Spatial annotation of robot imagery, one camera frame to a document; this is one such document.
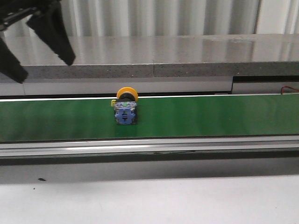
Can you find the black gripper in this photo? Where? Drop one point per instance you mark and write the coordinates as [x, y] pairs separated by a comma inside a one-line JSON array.
[[47, 22]]

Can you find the yellow push button switch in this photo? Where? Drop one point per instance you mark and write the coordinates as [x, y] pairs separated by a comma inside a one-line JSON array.
[[125, 106]]

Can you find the grey stone counter slab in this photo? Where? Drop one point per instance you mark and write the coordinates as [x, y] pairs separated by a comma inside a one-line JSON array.
[[273, 55]]

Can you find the green conveyor belt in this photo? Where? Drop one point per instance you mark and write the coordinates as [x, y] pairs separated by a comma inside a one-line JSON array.
[[93, 118]]

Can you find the aluminium conveyor frame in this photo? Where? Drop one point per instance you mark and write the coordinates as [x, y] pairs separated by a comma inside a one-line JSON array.
[[150, 145]]

